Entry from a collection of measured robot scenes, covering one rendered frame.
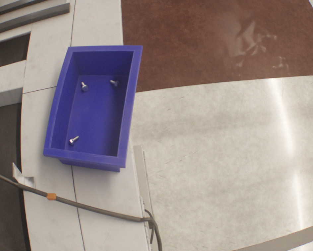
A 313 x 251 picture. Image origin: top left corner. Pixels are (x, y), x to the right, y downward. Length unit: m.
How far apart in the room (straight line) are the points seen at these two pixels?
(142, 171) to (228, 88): 0.75
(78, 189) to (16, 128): 0.26
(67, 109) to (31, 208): 0.22
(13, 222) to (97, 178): 0.25
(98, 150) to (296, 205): 1.07
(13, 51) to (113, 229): 0.58
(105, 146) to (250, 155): 1.01
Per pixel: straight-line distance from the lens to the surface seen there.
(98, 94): 0.87
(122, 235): 0.76
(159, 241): 0.88
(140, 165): 1.25
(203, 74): 1.90
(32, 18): 1.06
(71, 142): 0.82
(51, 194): 0.76
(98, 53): 0.84
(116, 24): 0.98
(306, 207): 1.73
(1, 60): 1.12
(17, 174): 0.78
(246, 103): 1.85
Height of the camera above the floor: 1.57
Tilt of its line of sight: 61 degrees down
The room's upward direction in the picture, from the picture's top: 2 degrees counter-clockwise
